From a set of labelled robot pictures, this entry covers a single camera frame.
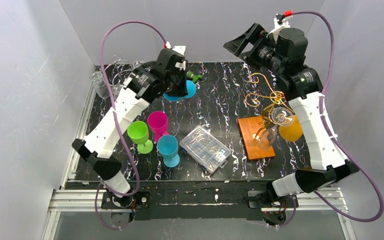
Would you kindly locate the orange plastic wine glass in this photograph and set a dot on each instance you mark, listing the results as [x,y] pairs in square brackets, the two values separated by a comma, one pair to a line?
[292,132]

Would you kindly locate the green plastic wine glass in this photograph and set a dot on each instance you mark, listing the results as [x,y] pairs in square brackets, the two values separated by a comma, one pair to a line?
[138,132]

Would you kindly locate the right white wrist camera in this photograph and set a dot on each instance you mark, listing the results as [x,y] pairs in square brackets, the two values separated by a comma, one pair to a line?
[281,22]

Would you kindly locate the gold wire wine glass rack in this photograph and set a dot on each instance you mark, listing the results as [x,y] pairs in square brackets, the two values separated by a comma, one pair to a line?
[248,126]

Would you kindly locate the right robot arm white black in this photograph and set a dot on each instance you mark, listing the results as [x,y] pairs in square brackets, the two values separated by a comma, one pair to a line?
[283,53]

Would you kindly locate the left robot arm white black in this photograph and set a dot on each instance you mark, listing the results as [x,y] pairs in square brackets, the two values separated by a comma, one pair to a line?
[146,83]

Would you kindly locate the clear plastic screw box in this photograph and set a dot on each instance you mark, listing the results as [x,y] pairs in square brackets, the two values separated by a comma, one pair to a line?
[205,149]

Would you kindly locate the green white toy drill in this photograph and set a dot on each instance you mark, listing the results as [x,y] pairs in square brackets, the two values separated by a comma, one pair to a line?
[193,77]

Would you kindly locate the teal plastic wine glass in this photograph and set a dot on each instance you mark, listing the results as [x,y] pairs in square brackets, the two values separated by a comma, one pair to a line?
[191,91]

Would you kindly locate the clear glass back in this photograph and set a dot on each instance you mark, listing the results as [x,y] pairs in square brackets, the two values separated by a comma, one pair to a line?
[138,64]

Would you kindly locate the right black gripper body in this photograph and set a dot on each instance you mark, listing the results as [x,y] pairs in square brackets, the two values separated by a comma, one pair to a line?
[251,43]

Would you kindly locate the clear wine glass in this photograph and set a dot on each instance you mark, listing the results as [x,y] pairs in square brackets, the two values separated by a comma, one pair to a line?
[272,119]

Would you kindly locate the clear glass left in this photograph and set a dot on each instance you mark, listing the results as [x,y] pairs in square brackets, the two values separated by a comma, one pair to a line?
[99,84]

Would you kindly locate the silver wire wine glass rack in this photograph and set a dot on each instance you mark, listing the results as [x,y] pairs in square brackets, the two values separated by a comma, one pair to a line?
[118,71]

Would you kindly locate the magenta plastic wine glass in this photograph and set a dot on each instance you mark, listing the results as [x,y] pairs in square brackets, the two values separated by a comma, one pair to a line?
[158,123]

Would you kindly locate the blue plastic wine glass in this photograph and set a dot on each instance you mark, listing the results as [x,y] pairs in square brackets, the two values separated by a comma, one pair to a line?
[168,148]

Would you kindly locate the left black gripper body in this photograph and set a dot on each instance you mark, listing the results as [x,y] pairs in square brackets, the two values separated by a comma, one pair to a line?
[179,84]

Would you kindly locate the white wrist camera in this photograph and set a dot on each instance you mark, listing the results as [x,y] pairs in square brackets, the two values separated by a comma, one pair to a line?
[281,22]
[179,49]

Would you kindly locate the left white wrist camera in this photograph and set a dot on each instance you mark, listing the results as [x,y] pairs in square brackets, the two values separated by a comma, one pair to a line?
[179,49]

